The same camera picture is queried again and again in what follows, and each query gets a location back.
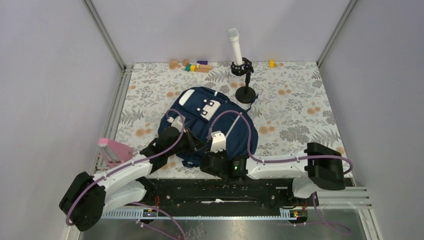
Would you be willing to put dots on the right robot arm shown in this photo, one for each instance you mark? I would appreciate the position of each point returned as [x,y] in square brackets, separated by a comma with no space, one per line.
[317,167]

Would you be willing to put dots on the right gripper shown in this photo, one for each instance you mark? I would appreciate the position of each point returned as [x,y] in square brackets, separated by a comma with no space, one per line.
[224,152]

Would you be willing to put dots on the purple toy block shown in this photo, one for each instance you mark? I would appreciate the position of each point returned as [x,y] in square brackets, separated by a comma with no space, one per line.
[202,62]

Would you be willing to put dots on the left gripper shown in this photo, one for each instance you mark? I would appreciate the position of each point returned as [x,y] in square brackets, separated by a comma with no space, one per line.
[193,143]

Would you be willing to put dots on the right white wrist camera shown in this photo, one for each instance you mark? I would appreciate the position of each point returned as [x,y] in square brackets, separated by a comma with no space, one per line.
[218,142]

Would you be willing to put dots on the long tan wooden block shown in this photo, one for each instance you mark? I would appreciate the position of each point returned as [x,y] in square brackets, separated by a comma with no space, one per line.
[203,68]

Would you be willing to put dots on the white microphone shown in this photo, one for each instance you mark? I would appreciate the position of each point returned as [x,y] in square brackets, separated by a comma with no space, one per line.
[234,37]

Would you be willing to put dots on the teal toy block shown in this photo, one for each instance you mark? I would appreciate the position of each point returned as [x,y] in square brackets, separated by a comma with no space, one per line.
[188,68]

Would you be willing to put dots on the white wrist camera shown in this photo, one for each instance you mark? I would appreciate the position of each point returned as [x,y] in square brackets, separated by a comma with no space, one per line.
[218,142]
[177,123]

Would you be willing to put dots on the navy blue student backpack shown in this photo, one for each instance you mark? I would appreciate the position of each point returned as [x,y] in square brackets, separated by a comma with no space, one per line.
[206,110]

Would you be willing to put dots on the round wooden block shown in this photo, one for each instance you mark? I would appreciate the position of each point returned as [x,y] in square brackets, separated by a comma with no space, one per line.
[185,62]

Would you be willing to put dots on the black microphone stand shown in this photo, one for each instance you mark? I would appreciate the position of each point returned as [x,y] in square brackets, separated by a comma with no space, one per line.
[244,94]

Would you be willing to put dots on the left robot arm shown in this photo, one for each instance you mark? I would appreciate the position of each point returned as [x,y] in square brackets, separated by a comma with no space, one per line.
[90,196]

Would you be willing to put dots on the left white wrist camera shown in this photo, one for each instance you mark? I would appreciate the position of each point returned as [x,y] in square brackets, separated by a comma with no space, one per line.
[177,123]

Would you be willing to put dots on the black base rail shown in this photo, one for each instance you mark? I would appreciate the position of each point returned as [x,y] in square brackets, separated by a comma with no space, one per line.
[218,198]

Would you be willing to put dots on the pink box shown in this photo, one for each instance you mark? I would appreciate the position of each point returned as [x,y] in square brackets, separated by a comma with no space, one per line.
[114,153]

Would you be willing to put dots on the yellow toy block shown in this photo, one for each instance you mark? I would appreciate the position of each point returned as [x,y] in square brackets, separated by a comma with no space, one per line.
[271,63]

